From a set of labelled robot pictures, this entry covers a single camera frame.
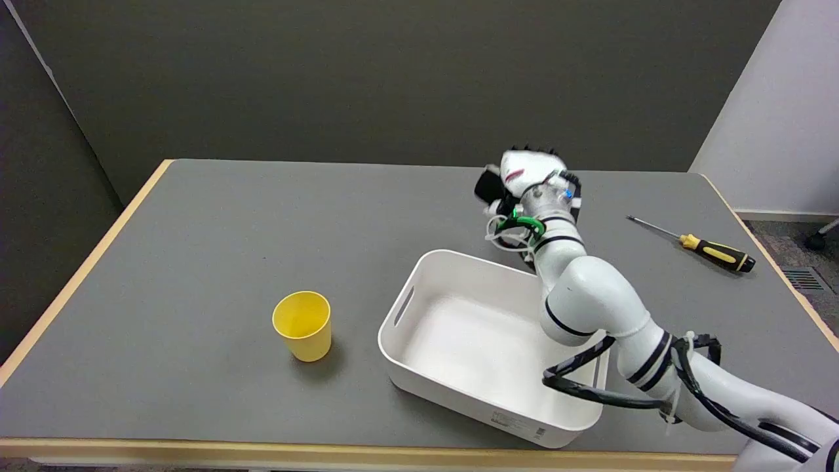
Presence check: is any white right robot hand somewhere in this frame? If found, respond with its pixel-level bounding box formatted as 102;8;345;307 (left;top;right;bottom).
484;146;583;221

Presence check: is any black blackboard eraser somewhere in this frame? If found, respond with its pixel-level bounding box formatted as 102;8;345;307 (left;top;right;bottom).
474;165;507;204

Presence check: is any white plastic container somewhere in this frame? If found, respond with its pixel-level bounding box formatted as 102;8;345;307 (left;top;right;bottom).
378;248;610;450

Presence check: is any yellow black screwdriver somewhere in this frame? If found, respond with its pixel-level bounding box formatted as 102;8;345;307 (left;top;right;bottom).
626;215;756;273

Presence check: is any yellow plastic cup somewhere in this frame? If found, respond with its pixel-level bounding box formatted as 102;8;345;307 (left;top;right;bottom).
272;290;333;363

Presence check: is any floor vent grille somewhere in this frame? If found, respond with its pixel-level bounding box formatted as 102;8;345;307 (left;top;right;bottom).
781;267;828;292

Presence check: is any chair caster wheel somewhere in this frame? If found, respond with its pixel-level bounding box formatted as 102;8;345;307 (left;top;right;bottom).
805;219;839;251

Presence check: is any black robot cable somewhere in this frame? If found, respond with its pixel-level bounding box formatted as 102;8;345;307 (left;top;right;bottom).
542;333;813;463

